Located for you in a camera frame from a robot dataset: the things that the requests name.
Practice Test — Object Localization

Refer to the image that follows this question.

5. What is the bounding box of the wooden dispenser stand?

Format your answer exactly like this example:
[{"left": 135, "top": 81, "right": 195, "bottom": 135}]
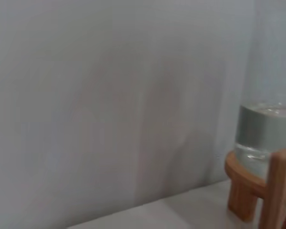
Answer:
[{"left": 224, "top": 148, "right": 286, "bottom": 229}]

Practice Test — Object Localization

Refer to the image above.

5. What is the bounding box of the glass water dispenser jar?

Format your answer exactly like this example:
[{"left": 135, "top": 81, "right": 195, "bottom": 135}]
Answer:
[{"left": 234, "top": 0, "right": 286, "bottom": 179}]

